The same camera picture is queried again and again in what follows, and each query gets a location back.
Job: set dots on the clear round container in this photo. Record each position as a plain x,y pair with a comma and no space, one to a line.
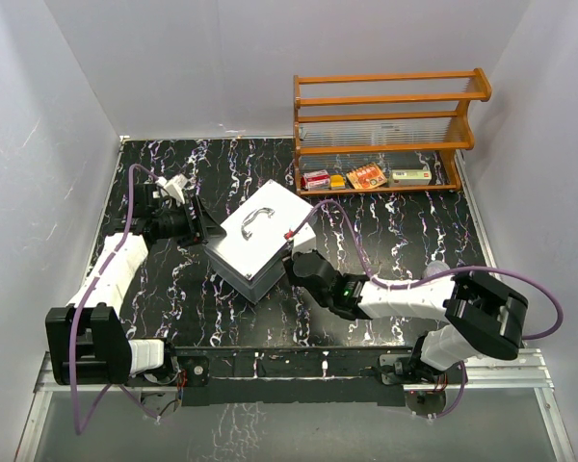
433,268

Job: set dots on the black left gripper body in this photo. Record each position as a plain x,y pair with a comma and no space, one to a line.
178,223

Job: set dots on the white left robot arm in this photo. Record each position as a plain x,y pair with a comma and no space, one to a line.
87,343

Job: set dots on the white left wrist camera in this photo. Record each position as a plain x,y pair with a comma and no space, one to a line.
173,188

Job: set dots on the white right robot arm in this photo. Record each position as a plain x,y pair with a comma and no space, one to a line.
480,314

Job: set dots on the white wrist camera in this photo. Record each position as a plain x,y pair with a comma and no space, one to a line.
173,188
303,241

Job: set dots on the orange medicine packet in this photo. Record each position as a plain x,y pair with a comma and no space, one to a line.
367,177

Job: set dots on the red white medicine box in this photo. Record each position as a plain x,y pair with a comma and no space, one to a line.
315,180

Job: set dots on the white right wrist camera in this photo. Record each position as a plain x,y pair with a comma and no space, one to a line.
303,241

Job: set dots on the grey medicine case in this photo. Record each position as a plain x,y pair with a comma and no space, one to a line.
249,257

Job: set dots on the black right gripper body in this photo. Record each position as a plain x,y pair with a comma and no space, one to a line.
288,260

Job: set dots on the small yellow box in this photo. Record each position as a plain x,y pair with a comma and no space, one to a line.
337,182

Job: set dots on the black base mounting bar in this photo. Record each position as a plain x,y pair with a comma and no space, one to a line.
328,374

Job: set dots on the long white medicine box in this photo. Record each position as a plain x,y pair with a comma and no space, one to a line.
410,177

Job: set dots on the orange wooden shelf rack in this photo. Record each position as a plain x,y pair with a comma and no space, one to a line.
397,121

